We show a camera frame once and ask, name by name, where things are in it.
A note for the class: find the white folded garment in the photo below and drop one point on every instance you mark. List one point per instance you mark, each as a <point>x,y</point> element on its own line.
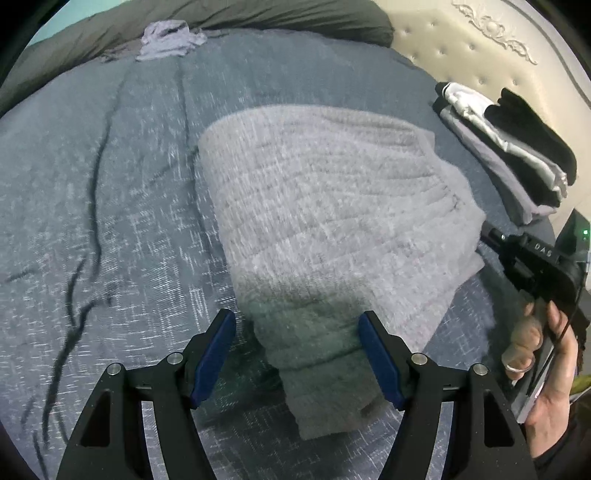
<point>471,105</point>

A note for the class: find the grey knit sweater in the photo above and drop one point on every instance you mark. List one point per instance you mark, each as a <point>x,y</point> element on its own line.
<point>324,213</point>

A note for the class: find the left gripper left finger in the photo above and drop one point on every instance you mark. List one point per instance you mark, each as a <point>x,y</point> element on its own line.
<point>108,441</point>

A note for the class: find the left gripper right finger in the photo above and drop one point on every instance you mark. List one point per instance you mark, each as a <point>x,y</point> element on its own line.
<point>485,440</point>

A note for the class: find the cream tufted headboard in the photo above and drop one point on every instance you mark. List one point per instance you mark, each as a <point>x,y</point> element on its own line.
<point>491,45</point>

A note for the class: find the black folded garment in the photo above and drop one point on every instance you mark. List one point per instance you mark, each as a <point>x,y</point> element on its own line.
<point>513,116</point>

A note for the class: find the blue checked cloth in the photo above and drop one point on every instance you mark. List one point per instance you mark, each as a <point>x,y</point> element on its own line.
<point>167,38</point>

